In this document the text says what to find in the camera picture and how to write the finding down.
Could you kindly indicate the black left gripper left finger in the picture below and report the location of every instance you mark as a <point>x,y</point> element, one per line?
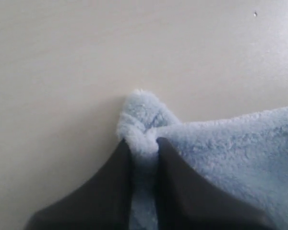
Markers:
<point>102,203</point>

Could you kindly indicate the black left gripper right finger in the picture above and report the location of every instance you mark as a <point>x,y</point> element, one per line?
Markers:
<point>187,201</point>

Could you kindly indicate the light blue terry towel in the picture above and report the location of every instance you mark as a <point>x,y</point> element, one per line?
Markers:
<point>246,156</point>

